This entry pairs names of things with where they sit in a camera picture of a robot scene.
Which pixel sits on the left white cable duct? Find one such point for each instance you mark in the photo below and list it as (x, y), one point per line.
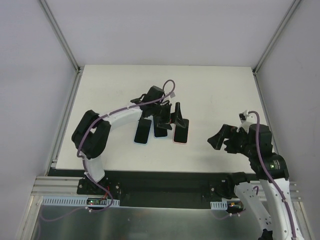
(72, 201)

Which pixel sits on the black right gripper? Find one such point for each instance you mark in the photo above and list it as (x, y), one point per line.
(227, 139)

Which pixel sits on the aluminium frame post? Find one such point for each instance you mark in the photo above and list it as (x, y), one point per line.
(295, 4)
(59, 34)

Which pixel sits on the right white cable duct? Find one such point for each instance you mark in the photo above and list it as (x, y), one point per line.
(225, 205)

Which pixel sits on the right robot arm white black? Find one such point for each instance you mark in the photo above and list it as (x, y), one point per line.
(278, 222)

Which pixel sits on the right aluminium frame post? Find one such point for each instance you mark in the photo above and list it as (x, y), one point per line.
(295, 4)

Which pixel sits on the pink phone case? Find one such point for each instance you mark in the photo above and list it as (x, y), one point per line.
(180, 143)

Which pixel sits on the left aluminium frame post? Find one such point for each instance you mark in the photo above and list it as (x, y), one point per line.
(59, 34)

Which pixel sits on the aluminium front rail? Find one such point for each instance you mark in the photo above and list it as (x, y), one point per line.
(67, 186)

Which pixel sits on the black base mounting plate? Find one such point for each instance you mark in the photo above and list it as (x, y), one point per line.
(150, 189)

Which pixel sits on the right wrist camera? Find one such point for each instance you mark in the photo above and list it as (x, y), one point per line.
(246, 120)

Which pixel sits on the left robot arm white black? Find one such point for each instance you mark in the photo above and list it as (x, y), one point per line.
(91, 134)

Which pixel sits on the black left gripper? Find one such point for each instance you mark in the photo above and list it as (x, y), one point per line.
(167, 114)

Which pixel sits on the white cable duct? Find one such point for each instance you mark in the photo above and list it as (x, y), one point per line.
(72, 201)
(225, 205)

